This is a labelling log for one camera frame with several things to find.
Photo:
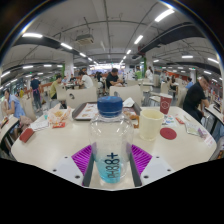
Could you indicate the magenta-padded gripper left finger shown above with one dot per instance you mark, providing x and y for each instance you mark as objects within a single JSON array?
[{"x": 81, "y": 158}]

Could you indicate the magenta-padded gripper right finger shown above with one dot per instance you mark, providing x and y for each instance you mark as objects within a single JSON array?
[{"x": 142, "y": 158}]

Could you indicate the clear blue-capped water bottle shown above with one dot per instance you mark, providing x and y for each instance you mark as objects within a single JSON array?
[{"x": 111, "y": 133}]

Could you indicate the cream mug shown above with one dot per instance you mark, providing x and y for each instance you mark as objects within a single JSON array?
[{"x": 151, "y": 125}]

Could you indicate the flat round red coaster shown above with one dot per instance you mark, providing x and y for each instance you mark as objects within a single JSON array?
[{"x": 168, "y": 133}]

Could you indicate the red flat wrapper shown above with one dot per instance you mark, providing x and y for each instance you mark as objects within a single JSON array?
[{"x": 58, "y": 125}]

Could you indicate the dark brown food tray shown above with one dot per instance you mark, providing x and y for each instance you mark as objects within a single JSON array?
[{"x": 83, "y": 111}]

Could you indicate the clear food bag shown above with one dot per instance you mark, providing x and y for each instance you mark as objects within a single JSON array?
[{"x": 59, "y": 114}]

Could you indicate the small red packet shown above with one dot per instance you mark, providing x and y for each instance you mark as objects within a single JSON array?
[{"x": 180, "y": 120}]

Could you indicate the white paper sheet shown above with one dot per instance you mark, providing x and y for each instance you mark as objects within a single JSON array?
[{"x": 40, "y": 125}]

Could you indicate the clear plastic packet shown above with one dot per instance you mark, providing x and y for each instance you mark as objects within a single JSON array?
[{"x": 192, "y": 129}]

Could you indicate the white crumpled napkin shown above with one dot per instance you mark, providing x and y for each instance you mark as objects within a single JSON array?
[{"x": 128, "y": 102}]

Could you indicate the red paper cup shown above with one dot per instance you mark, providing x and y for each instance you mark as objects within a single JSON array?
[{"x": 165, "y": 104}]

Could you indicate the red flat case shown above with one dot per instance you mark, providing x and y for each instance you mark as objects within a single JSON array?
[{"x": 26, "y": 135}]

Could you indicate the beige chair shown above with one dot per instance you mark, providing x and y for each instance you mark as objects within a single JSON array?
[
  {"x": 130, "y": 92},
  {"x": 81, "y": 97}
]

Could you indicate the group of beige chairs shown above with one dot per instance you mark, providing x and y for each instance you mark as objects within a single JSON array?
[{"x": 165, "y": 88}]

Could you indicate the person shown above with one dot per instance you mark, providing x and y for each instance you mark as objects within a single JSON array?
[
  {"x": 86, "y": 81},
  {"x": 36, "y": 90},
  {"x": 113, "y": 79},
  {"x": 55, "y": 88},
  {"x": 194, "y": 96},
  {"x": 15, "y": 105}
]

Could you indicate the beige cafeteria table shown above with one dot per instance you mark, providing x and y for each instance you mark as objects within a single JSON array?
[
  {"x": 8, "y": 128},
  {"x": 215, "y": 113}
]

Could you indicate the ceiling air unit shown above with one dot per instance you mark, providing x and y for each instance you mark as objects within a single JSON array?
[{"x": 84, "y": 39}]

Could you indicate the ceiling lights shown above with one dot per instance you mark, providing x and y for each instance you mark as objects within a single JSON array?
[{"x": 31, "y": 35}]

